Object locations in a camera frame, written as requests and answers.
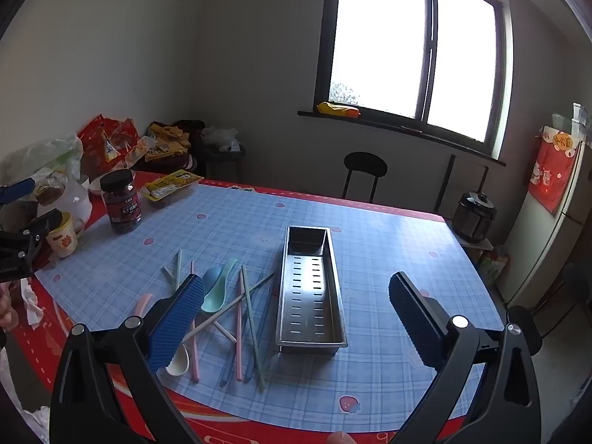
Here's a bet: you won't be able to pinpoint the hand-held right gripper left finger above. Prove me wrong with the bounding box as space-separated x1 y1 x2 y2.
50 274 206 444

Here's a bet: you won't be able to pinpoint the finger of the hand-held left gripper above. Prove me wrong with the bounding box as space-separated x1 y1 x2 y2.
0 178 37 206
0 208 64 283

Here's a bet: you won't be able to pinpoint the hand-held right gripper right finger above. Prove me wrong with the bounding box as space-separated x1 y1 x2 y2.
388 271 543 444

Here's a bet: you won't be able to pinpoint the mint green spoon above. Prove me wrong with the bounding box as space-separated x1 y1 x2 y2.
200 258 239 314

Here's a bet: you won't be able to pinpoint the cream spoon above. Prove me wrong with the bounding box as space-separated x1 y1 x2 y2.
165 344 191 376

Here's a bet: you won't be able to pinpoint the blue spoon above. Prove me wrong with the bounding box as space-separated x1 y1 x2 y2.
202 266 224 293

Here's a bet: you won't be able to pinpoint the stainless steel utensil tray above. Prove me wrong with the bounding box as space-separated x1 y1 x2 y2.
275 226 349 356

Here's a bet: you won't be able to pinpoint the person's left hand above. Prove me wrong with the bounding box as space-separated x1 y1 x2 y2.
0 286 20 332

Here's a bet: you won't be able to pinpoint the cream cup with orange print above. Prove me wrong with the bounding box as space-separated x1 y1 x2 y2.
44 212 86 259

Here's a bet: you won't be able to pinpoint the clear bag of brown snacks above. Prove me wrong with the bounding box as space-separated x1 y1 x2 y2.
32 180 68 206

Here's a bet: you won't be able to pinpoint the white plastic container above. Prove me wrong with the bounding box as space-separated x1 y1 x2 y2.
34 176 93 232

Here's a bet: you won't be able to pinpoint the green and white plastic bag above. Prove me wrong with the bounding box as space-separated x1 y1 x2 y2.
0 132 84 190

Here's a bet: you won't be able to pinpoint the crumpled white tissue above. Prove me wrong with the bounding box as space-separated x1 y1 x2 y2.
18 277 44 329

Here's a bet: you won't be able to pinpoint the red label snack jar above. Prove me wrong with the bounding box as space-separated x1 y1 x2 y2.
99 169 143 235

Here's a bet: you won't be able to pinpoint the blue plaid table mat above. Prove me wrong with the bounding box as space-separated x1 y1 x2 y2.
34 180 505 428

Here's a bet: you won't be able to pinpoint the green printed box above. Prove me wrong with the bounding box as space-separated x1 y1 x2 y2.
465 238 509 287

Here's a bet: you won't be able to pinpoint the red snack bag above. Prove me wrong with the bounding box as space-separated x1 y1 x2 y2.
76 113 144 172

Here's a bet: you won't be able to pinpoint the dark pressure cooker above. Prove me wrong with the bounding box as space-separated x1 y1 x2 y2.
452 191 498 244

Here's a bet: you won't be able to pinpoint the orange striped snack packet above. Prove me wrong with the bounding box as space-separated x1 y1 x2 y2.
125 135 158 160

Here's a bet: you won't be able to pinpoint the yellow label snack tray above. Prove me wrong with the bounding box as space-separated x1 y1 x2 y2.
141 169 205 204

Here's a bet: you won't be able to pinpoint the white refrigerator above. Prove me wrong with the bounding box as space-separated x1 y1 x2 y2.
502 145 592 308

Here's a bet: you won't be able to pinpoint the yellow snack bags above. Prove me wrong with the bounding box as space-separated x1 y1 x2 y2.
144 121 191 164

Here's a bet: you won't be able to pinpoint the black round chair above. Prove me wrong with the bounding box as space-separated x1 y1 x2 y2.
342 152 388 203

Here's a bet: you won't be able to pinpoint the black stool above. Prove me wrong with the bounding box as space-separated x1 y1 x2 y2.
199 143 247 183

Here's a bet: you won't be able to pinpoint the dark maroon bag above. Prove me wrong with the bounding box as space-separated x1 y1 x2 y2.
171 119 206 172

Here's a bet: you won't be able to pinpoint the red printed cloth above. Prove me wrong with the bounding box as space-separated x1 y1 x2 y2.
528 126 582 216

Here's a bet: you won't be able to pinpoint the yellow packet with orange end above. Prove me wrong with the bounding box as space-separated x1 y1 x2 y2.
317 101 360 118

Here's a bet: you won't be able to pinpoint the pale plastic packaging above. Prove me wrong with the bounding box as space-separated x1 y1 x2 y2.
552 102 592 144

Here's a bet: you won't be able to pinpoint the window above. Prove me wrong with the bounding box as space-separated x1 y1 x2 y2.
314 0 514 160

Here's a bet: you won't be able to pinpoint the black metal frame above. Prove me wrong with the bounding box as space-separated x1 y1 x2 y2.
432 154 490 216

